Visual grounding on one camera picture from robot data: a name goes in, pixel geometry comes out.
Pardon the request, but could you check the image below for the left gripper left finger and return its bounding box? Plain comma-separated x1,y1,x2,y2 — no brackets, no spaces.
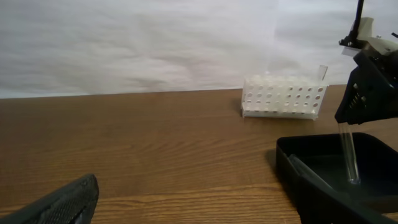
0,173,100,224

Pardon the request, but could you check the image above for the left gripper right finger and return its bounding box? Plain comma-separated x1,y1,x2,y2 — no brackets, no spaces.
296,176,398,224

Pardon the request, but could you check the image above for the black cable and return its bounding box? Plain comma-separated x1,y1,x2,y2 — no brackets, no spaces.
338,0,365,47

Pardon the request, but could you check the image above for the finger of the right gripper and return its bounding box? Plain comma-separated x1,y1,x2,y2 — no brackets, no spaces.
334,66,398,126

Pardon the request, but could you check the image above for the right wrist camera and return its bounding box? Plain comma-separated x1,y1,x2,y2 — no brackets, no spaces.
341,17,398,57

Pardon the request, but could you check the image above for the black tray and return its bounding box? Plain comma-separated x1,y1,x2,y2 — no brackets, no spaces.
275,132,398,215

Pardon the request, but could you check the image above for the white test tube rack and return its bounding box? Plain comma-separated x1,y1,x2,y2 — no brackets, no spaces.
241,73,329,121

